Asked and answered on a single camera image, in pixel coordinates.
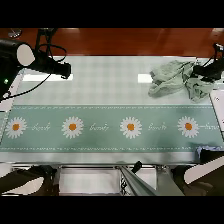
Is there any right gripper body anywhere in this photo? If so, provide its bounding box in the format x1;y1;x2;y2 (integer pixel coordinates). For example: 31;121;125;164
192;64;215;83

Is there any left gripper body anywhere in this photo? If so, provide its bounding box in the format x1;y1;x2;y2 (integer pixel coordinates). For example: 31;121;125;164
50;61;73;80

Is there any pale green T-shirt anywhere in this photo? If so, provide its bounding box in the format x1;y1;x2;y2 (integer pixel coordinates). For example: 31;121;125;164
147;59;215;103

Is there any black cable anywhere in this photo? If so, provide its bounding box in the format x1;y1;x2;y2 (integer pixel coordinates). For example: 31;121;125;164
1;73;52;100
33;43;68;64

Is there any silver frame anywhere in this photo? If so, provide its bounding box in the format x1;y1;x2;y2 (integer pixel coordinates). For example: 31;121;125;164
0;69;224;197

